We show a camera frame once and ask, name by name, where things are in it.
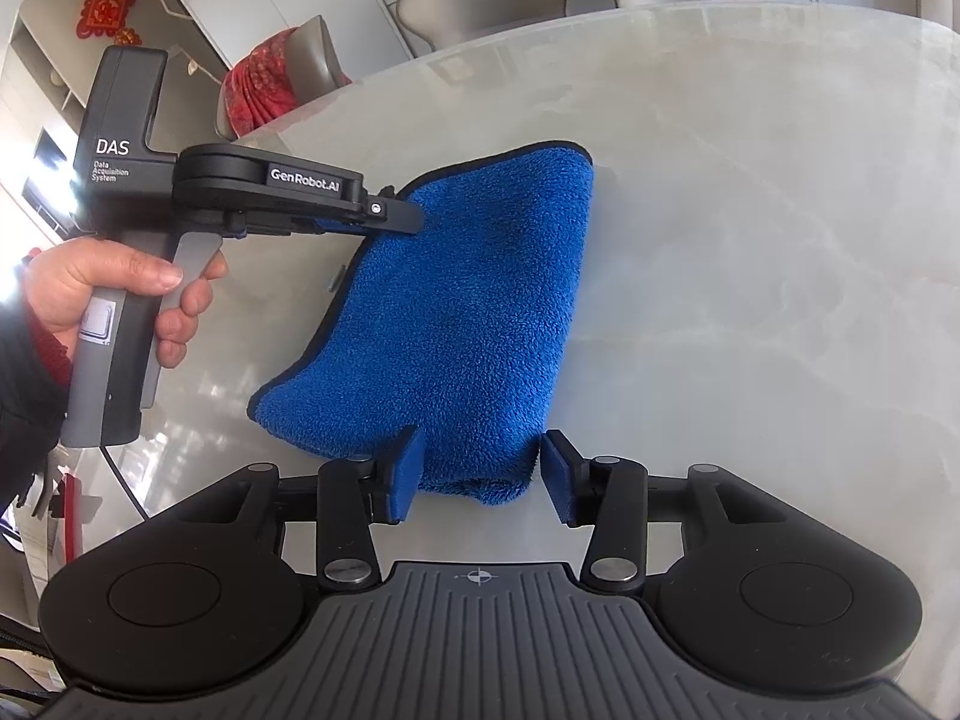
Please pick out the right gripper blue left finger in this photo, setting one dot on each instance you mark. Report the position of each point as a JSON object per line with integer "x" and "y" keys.
{"x": 352, "y": 495}

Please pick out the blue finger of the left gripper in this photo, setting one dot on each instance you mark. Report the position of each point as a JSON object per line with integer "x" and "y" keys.
{"x": 386, "y": 213}
{"x": 321, "y": 225}

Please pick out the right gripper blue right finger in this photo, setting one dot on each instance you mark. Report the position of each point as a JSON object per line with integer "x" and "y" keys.
{"x": 608, "y": 494}

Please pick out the blue grey microfiber towel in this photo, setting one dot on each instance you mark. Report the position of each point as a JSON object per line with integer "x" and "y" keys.
{"x": 458, "y": 331}

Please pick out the chair with red cloth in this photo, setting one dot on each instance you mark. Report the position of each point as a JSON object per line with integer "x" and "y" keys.
{"x": 313, "y": 67}

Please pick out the red chinese knot decoration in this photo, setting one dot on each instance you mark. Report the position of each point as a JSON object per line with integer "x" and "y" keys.
{"x": 107, "y": 18}

